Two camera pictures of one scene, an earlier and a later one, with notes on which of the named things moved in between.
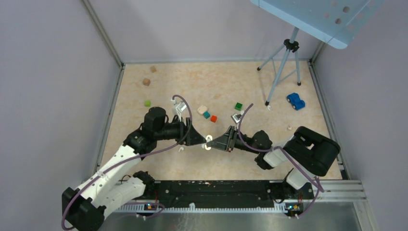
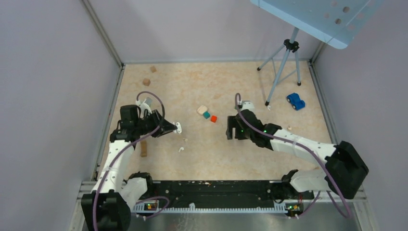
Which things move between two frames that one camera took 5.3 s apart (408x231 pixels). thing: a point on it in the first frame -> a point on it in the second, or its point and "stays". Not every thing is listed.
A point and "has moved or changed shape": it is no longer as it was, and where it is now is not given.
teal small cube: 206,115 stays
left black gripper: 193,137 -> 165,127
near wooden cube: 146,82 stays
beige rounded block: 201,109 stays
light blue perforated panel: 337,21 stays
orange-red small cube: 213,118 stays
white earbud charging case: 209,137 has moved or changed shape
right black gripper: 226,142 -> 232,122
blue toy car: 296,102 stays
